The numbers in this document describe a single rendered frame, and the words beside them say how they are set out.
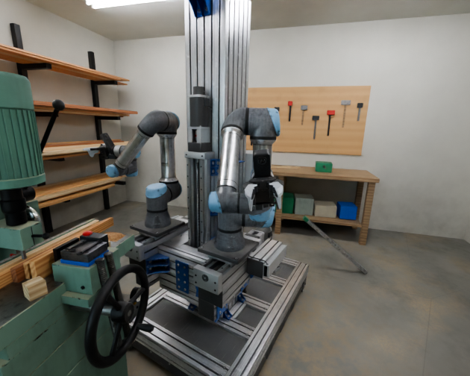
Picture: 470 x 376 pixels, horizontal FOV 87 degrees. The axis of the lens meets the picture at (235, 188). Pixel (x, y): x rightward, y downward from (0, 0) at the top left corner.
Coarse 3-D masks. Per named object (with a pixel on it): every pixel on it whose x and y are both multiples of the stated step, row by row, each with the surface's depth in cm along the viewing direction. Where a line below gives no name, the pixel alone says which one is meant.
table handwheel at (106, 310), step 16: (128, 272) 77; (144, 272) 86; (112, 288) 69; (144, 288) 88; (96, 304) 65; (112, 304) 72; (128, 304) 76; (144, 304) 88; (96, 320) 64; (112, 320) 75; (128, 320) 76; (96, 336) 65; (128, 336) 82; (96, 352) 65; (112, 352) 73
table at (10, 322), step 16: (128, 240) 108; (16, 288) 73; (48, 288) 73; (64, 288) 76; (0, 304) 66; (16, 304) 66; (32, 304) 67; (48, 304) 71; (80, 304) 74; (0, 320) 61; (16, 320) 62; (32, 320) 67; (0, 336) 59; (16, 336) 63
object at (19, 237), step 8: (0, 224) 76; (24, 224) 77; (32, 224) 77; (40, 224) 79; (0, 232) 74; (8, 232) 74; (16, 232) 73; (24, 232) 74; (32, 232) 77; (40, 232) 79; (0, 240) 75; (8, 240) 75; (16, 240) 74; (24, 240) 74; (32, 240) 77; (40, 240) 80; (8, 248) 76; (16, 248) 75; (24, 248) 75
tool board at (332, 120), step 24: (264, 96) 355; (288, 96) 346; (312, 96) 338; (336, 96) 330; (360, 96) 323; (288, 120) 354; (312, 120) 345; (336, 120) 337; (360, 120) 329; (288, 144) 361; (312, 144) 352; (336, 144) 343; (360, 144) 336
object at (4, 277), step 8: (96, 224) 111; (104, 224) 114; (112, 224) 120; (80, 232) 102; (96, 232) 110; (64, 240) 95; (32, 256) 83; (16, 264) 78; (0, 272) 74; (8, 272) 74; (0, 280) 72; (8, 280) 75; (0, 288) 72
